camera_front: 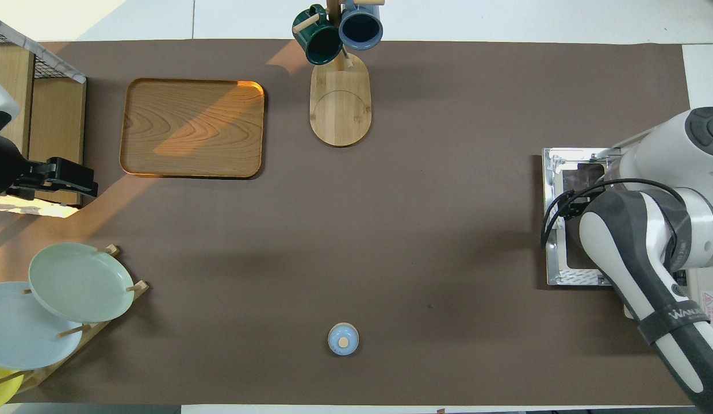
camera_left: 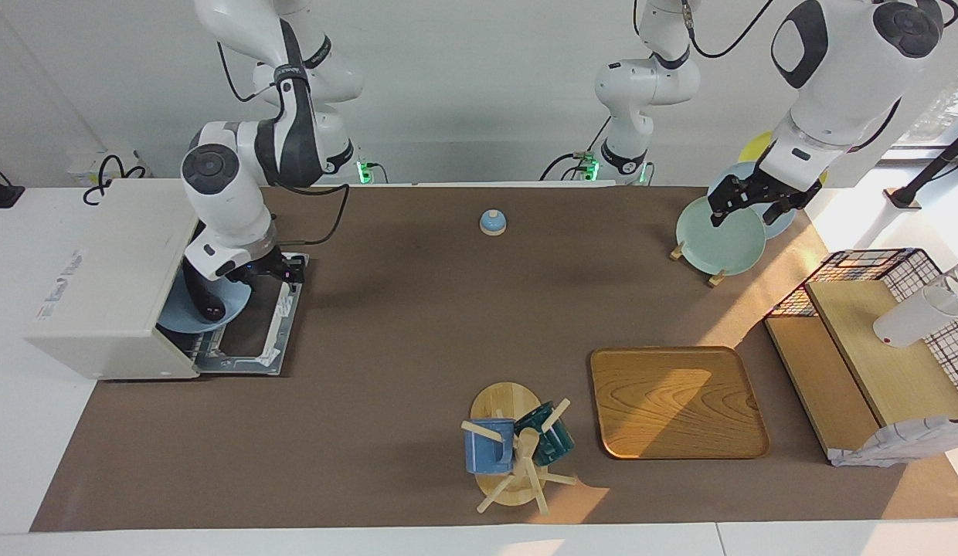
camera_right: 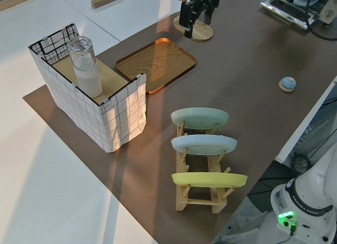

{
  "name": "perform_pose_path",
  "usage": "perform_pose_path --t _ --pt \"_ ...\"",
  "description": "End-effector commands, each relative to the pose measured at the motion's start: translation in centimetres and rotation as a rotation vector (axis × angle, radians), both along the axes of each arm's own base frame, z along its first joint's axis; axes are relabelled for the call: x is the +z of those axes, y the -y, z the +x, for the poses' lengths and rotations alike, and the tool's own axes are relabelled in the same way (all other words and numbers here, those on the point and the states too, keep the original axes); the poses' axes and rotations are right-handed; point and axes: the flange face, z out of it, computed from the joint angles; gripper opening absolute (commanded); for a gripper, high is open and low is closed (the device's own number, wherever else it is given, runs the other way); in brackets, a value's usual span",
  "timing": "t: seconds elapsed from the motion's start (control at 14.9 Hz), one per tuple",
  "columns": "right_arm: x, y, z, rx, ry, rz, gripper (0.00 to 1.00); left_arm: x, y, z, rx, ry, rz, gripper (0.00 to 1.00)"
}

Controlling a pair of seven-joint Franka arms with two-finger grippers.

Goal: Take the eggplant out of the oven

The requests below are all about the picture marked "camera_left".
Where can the wooden stepped shelf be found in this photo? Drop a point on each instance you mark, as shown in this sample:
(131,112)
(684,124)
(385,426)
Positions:
(881,363)

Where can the brown table mat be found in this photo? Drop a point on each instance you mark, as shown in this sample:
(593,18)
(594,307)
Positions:
(417,347)

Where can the wooden serving tray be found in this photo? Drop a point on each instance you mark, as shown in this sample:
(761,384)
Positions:
(676,403)

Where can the dark green mug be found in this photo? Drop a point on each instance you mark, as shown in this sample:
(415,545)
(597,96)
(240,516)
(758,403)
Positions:
(552,440)

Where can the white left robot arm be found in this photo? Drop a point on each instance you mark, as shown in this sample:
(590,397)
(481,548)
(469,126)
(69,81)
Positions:
(842,77)

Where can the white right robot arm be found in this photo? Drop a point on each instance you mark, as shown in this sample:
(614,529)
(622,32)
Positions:
(216,193)

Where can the wooden plate rack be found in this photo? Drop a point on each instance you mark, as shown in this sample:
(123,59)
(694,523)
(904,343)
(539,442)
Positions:
(715,278)

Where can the light blue racked plate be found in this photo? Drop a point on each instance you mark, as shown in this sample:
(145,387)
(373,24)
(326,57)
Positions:
(780,220)

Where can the wooden mug tree stand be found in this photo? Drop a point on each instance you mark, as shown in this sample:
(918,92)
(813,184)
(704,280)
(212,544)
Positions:
(502,401)

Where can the white cylindrical cup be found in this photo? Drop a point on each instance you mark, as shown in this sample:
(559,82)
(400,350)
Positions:
(912,320)

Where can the glass oven door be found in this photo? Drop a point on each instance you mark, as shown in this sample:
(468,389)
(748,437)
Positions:
(282,332)

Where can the blue mug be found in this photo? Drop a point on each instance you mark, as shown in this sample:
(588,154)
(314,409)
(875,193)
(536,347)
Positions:
(487,452)

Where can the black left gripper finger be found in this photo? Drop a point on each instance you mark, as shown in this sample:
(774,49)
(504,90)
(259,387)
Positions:
(777,212)
(721,212)

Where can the pale green plate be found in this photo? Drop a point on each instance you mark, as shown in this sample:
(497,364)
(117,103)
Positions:
(718,239)

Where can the cream toaster oven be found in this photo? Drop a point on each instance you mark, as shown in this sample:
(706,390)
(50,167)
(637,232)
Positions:
(116,270)

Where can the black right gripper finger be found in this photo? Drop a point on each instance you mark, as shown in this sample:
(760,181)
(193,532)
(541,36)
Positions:
(293,276)
(243,278)

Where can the light blue ridged plate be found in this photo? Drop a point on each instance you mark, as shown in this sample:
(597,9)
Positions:
(233,305)

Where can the dark purple eggplant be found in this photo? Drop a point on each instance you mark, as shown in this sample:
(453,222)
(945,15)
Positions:
(205,297)

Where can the yellow plate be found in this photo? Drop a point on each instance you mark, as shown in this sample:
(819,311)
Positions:
(757,147)

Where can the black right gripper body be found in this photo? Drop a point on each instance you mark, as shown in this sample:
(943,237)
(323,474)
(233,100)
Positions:
(266,266)

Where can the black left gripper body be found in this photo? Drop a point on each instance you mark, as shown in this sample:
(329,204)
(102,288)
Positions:
(772,189)

